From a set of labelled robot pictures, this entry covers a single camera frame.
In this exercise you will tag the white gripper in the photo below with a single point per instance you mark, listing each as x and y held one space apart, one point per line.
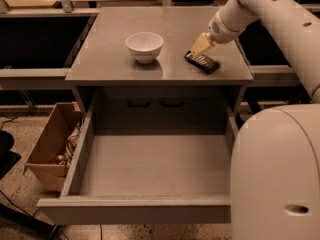
221 31

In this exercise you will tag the black rxbar chocolate bar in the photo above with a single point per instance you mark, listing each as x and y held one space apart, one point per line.
202 62

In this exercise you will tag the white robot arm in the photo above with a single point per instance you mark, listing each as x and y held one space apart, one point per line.
275 164

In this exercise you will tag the grey drawer cabinet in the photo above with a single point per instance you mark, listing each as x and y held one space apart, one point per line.
105 62

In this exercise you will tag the open grey top drawer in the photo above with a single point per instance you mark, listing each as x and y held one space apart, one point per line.
152 165

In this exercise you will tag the white ceramic bowl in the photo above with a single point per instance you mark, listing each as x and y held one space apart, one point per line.
145 47

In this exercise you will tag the brown cardboard box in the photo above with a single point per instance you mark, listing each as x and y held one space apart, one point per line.
45 160

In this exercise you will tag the black object at left edge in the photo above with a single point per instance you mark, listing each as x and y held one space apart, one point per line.
8 158

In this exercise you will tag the right black drawer handle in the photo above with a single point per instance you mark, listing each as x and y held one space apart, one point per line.
172 102

